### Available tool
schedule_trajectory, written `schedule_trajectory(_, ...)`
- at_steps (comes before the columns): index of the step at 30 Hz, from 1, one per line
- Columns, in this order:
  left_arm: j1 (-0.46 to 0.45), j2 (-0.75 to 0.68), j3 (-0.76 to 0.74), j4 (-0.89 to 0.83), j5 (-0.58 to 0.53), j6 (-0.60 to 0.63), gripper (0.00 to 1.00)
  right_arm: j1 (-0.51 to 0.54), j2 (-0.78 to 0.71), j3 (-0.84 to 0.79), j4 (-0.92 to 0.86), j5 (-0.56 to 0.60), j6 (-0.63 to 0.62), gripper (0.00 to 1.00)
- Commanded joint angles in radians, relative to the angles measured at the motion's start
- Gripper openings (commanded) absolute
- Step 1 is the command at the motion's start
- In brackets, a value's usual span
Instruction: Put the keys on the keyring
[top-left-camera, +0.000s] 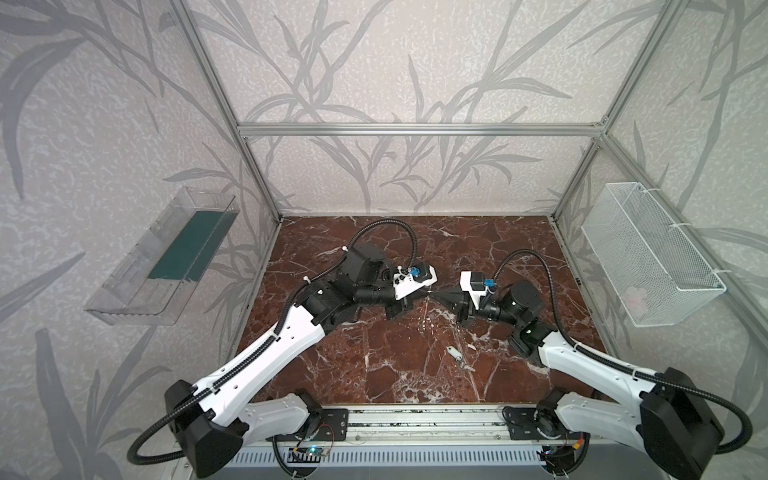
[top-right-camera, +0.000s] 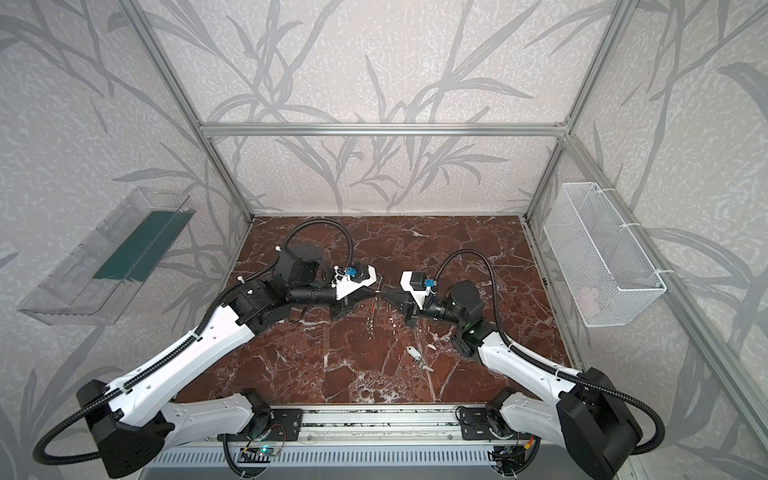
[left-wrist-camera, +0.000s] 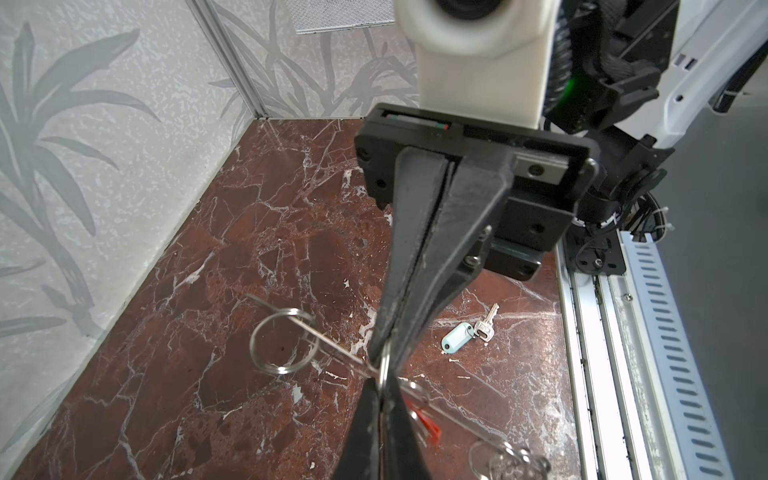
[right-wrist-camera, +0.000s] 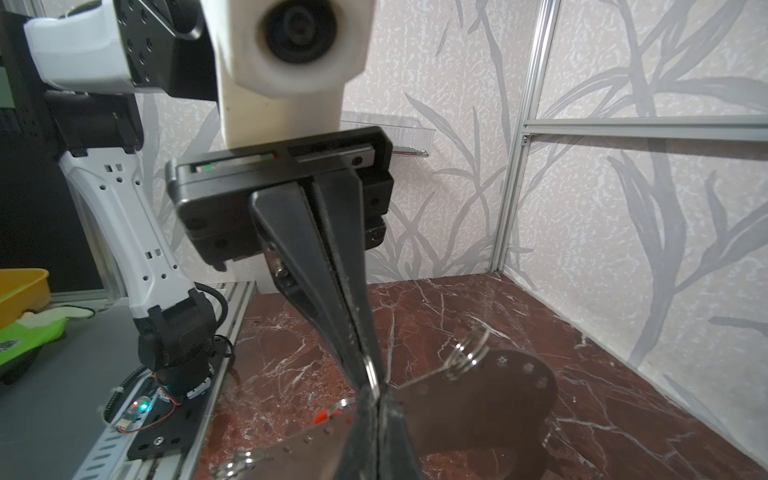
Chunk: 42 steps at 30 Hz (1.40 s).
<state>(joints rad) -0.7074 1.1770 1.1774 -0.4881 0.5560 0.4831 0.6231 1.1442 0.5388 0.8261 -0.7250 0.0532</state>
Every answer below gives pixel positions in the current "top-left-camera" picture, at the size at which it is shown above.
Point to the clear plastic wall bin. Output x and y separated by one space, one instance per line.
155 281

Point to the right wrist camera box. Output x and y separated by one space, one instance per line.
477 286

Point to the white slotted cable duct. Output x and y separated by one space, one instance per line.
385 456

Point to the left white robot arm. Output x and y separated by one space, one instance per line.
210 420

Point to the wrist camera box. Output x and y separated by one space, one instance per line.
477 286
406 282

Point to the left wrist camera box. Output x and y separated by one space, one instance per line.
406 282

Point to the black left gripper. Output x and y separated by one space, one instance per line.
395 303

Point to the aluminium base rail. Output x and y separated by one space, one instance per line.
440 424

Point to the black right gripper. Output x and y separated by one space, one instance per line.
470 304

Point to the white wire mesh basket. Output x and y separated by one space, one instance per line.
658 274

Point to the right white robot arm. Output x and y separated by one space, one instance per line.
655 413

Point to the aluminium frame profiles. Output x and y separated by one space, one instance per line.
599 133

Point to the key with light tag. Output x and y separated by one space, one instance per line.
455 354

